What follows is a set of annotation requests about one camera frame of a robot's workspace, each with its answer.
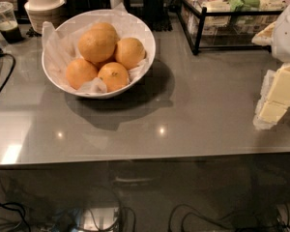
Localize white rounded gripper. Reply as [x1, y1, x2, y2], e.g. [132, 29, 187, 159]
[251, 4, 290, 124]

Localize orange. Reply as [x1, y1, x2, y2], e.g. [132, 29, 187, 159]
[77, 29, 118, 63]
[66, 58, 99, 90]
[98, 62, 129, 92]
[114, 38, 146, 70]
[91, 22, 119, 42]

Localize white paper bowl liner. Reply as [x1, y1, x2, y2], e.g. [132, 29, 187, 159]
[42, 2, 151, 95]

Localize black cylindrical container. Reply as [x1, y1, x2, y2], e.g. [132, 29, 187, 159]
[143, 0, 172, 32]

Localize stack of paper bowls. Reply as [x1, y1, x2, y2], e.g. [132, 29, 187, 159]
[24, 0, 65, 34]

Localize power strip under table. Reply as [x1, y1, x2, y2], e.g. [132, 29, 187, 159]
[78, 208, 119, 232]

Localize plastic cup with drink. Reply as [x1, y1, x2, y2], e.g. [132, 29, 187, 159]
[0, 2, 23, 44]

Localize black wire snack basket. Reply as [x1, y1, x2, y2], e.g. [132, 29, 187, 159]
[177, 0, 290, 55]

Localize black floor cables right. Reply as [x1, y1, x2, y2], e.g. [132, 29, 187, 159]
[167, 203, 290, 232]

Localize black floor cables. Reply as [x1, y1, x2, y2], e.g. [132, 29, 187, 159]
[167, 203, 290, 232]
[0, 193, 32, 232]

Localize black floor cables left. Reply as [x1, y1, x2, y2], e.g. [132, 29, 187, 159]
[0, 193, 32, 232]

